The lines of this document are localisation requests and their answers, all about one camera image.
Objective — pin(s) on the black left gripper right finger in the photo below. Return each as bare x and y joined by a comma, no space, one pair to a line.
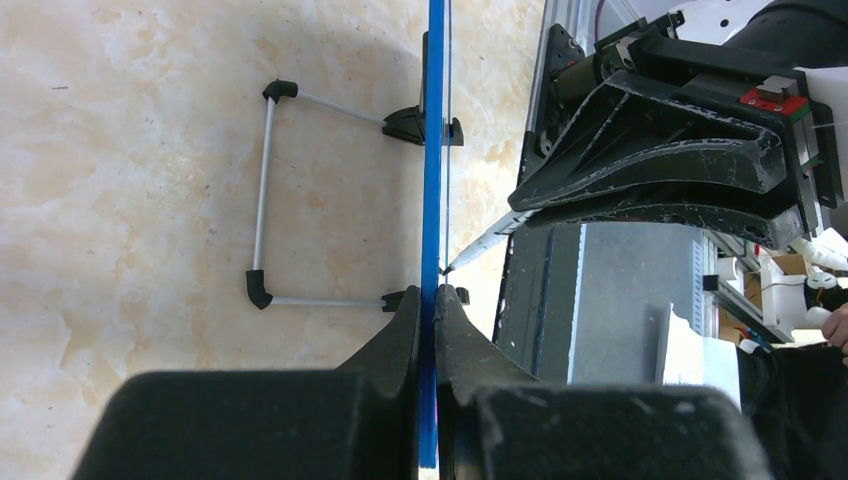
496,421

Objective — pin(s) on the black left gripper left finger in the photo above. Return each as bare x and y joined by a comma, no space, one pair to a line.
356,421

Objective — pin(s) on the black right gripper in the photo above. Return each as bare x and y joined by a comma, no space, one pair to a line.
630,131

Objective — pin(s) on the white black marker pen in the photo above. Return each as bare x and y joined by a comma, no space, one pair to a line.
498,231

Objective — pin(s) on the blue framed whiteboard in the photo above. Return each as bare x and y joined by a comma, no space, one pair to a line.
439,135

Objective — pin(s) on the background equipment shelf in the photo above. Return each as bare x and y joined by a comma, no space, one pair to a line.
767,296

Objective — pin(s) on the white paper stack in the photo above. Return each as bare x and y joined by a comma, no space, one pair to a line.
685,357

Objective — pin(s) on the person in black shirt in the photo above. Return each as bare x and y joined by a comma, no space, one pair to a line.
796,399

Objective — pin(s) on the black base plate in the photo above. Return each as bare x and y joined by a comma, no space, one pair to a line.
536,306

